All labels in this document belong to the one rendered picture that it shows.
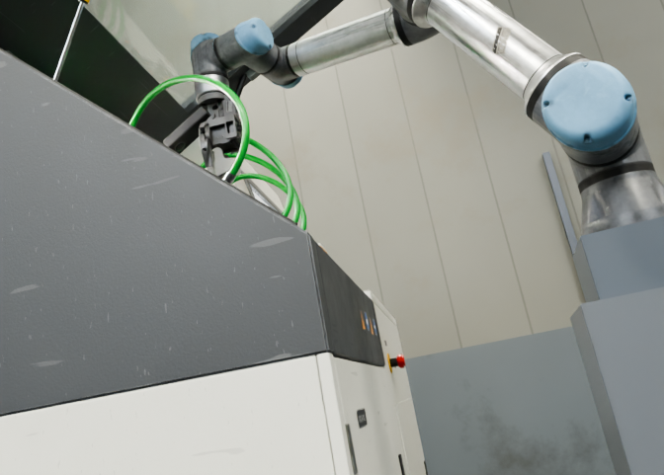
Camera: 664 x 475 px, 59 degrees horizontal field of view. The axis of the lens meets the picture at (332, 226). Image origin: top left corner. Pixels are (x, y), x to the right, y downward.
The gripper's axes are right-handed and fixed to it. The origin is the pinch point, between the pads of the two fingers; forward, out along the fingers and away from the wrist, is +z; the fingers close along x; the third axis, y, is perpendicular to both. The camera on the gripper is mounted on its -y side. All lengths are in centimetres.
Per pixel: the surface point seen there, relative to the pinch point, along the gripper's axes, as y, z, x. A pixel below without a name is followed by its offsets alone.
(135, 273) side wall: -0.9, 24.6, -34.9
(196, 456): 5, 50, -35
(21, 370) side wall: -19, 35, -35
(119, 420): -5, 44, -35
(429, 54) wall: 73, -159, 239
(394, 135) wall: 40, -110, 244
